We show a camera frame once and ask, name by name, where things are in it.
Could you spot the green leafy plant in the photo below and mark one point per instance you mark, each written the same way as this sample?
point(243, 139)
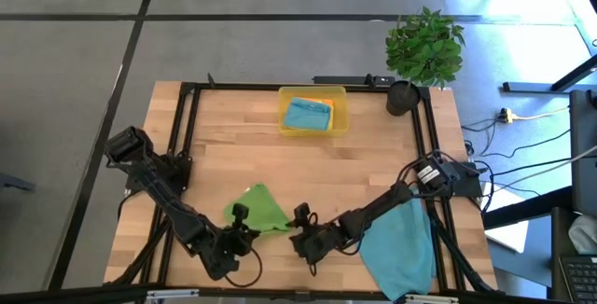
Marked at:
point(424, 47)

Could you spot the green microfiber towel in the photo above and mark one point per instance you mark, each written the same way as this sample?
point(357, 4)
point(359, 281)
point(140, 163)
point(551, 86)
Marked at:
point(263, 206)

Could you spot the black desk leg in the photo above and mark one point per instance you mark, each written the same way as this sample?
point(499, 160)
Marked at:
point(531, 87)

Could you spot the black plant pot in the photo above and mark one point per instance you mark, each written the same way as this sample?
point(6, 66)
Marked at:
point(402, 99)

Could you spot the blue microfiber towel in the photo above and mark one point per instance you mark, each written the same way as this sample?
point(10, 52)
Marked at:
point(396, 257)
point(305, 115)

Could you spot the grey cloth bundle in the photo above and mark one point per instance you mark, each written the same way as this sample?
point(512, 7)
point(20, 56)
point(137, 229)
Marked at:
point(585, 234)

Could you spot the white flat board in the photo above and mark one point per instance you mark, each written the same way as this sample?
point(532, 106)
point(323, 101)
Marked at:
point(508, 236)

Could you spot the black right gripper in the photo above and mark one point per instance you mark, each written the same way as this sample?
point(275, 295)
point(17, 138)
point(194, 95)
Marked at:
point(330, 239)

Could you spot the dark furniture foot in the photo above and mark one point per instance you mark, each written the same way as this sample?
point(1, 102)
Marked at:
point(16, 183)

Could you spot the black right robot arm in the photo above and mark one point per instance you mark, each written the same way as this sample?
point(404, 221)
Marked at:
point(382, 206)

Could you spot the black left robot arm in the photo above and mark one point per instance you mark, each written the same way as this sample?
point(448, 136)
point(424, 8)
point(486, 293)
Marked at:
point(172, 206)

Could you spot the grey computer case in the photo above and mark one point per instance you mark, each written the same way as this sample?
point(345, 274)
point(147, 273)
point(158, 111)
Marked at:
point(583, 155)

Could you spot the orange microfiber towel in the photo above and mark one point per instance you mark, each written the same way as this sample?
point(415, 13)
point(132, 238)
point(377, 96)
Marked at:
point(326, 102)

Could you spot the yellow translucent plastic bin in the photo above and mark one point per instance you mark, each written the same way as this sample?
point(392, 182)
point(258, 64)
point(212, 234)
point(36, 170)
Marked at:
point(341, 108)

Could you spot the silver metal bracket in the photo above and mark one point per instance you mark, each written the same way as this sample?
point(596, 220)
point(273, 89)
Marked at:
point(172, 294)
point(438, 299)

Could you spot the black aluminium table frame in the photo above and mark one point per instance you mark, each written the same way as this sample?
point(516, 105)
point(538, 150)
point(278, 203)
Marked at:
point(224, 87)

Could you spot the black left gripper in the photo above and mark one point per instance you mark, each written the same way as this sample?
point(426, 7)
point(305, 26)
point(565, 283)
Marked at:
point(231, 245)

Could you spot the black frame crossbar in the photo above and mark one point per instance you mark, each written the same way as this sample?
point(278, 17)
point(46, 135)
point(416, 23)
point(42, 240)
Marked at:
point(70, 295)

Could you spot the black keyboard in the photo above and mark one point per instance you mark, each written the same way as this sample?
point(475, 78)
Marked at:
point(580, 278)

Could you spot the black rectangular bar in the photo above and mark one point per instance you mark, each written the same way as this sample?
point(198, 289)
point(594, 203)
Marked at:
point(354, 80)

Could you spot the dark desk beam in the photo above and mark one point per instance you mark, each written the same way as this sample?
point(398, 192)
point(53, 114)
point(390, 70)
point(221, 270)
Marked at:
point(527, 211)

